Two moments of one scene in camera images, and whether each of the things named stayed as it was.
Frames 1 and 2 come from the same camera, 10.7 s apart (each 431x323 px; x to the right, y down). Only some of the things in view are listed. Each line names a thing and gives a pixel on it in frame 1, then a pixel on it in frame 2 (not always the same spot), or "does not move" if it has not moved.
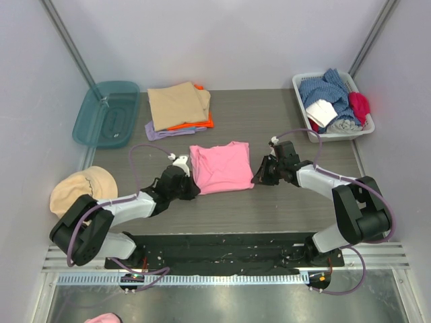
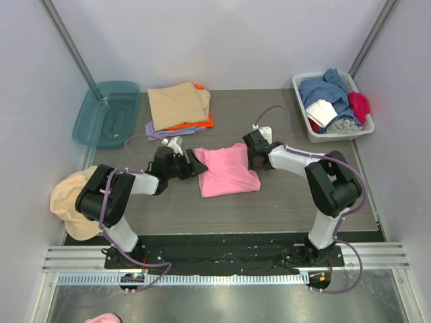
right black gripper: [269, 169] -> [251, 148]
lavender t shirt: [151, 134] does not move
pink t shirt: [222, 168] does not move
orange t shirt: [208, 124] does not move
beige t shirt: [180, 103] does not move
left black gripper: [186, 185] -> [185, 165]
